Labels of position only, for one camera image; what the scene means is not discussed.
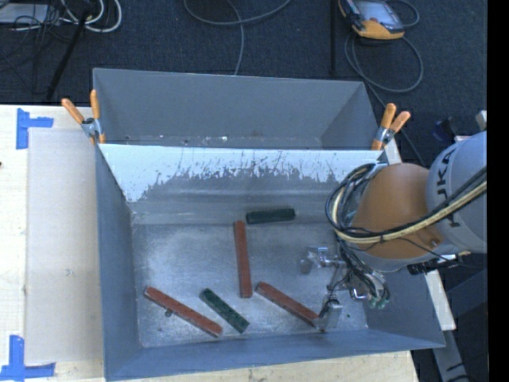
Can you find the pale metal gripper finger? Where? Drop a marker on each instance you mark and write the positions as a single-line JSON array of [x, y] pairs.
[[331, 314], [323, 257]]

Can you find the grey metal bin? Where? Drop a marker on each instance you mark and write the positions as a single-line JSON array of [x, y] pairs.
[[191, 253]]

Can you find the dark green flat block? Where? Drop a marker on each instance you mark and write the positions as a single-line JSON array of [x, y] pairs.
[[224, 310], [270, 215]]

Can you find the pale wood flat board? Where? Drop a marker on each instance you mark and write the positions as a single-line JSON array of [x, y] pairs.
[[59, 233]]

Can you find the red-brown flat block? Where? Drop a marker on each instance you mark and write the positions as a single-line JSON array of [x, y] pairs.
[[183, 311], [286, 302], [243, 259]]

